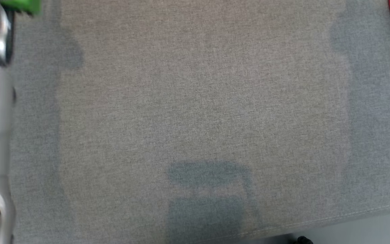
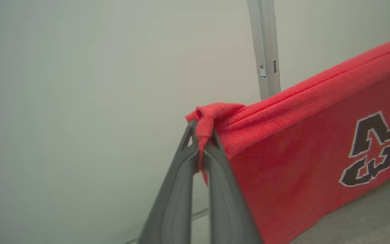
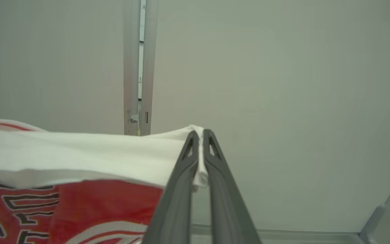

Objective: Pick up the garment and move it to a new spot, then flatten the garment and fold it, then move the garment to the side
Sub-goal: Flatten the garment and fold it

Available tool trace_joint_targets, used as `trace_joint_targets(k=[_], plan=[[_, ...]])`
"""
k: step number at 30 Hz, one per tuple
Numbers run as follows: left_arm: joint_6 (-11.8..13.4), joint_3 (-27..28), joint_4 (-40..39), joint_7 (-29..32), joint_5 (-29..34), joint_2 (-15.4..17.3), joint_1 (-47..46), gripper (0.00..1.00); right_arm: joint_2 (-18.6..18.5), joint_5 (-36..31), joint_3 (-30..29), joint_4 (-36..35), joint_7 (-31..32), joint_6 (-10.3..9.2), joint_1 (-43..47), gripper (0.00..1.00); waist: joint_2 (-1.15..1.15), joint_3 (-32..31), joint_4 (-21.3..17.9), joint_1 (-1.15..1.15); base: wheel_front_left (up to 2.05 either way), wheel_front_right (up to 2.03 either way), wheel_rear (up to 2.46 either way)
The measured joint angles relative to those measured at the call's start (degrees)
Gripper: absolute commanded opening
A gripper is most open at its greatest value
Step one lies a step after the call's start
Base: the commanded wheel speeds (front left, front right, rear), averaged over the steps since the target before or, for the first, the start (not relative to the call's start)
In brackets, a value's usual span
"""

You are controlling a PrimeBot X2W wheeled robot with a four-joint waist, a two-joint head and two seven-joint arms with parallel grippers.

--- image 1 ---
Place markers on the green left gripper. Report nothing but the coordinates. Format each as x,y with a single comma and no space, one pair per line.
22,5

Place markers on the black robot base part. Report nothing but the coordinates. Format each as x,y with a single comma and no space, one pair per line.
302,240

